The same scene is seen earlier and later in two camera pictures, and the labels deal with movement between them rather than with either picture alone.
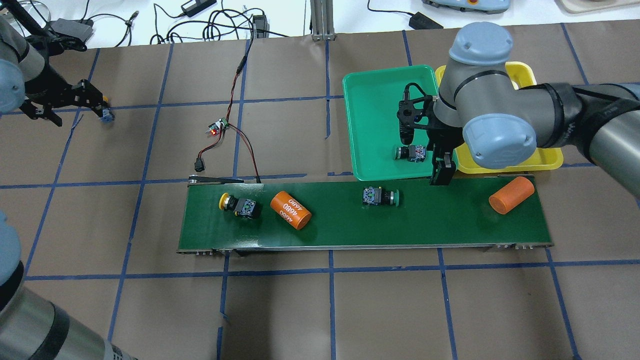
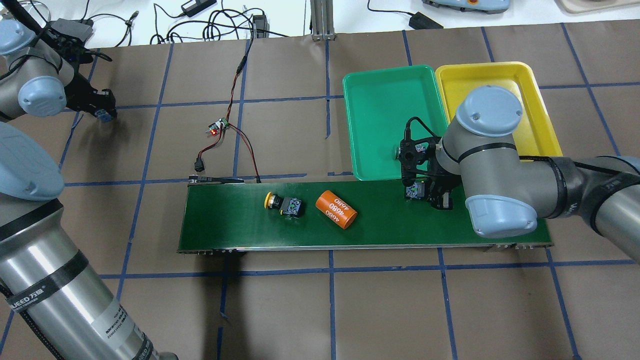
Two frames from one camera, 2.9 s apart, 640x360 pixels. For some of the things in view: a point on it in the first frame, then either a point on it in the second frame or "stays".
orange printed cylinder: (285, 205) to (336, 209)
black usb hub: (262, 26) stays
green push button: (375, 196) to (416, 191)
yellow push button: (243, 207) to (286, 205)
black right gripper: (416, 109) to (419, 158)
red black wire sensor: (199, 163) stays
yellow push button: (108, 116) stays
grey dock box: (80, 29) stays
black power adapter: (195, 6) stays
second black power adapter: (419, 21) stays
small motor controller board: (217, 127) stays
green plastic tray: (372, 100) stays
